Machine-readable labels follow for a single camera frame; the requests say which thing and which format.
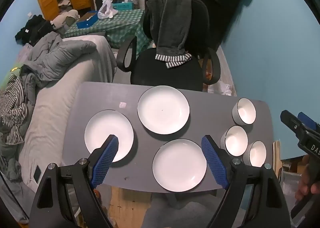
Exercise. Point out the black office chair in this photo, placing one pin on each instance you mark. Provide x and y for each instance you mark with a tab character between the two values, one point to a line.
165	70

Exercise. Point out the grey bed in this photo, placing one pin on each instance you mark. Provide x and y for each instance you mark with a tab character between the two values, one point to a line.
50	107

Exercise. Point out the black hanging jacket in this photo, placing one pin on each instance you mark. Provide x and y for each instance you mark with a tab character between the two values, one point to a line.
215	0

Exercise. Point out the black white striped cloth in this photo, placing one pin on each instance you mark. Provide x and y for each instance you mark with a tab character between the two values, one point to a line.
13	110

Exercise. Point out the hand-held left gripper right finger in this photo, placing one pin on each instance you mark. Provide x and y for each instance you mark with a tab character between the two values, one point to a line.
215	165

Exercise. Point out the grey duvet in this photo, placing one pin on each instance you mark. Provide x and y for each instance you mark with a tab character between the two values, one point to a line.
62	55

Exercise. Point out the black clothing pile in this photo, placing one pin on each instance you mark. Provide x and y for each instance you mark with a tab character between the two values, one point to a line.
35	29

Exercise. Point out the brown cardboard piece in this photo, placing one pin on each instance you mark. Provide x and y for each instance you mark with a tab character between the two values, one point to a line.
277	157

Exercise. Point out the white plate black rim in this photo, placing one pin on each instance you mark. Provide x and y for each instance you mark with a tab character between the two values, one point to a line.
107	127
163	109
178	165

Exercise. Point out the crumpled white bag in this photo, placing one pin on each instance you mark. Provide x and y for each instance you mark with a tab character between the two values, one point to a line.
222	87

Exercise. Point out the white bowl black rim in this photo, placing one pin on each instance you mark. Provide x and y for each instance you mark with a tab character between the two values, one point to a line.
257	154
246	111
236	141

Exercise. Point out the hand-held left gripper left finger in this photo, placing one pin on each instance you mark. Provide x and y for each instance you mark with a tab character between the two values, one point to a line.
105	165

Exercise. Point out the green checkered tablecloth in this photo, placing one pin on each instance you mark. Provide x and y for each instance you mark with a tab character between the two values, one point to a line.
120	24

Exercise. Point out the small white paper scrap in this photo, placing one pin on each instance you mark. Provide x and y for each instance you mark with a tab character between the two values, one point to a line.
122	105

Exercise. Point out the blue plastic crate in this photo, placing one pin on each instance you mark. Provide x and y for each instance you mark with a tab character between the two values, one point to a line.
123	6

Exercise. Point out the orange packet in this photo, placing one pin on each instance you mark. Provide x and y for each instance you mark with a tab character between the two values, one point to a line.
208	74

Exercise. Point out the grey crumpled garment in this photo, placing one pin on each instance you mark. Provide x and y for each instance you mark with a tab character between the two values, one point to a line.
8	163

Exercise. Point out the beige bundled cloth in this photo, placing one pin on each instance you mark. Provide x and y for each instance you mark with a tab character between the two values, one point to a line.
65	16

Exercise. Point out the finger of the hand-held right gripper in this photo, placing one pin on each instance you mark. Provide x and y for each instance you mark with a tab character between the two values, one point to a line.
290	120
306	119

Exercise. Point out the grey hooded sweater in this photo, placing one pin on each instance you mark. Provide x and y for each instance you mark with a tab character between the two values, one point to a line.
172	17

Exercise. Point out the person's right hand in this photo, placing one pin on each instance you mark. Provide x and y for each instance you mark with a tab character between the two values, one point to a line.
303	180

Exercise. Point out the blue flat box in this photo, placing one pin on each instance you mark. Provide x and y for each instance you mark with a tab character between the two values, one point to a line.
86	23

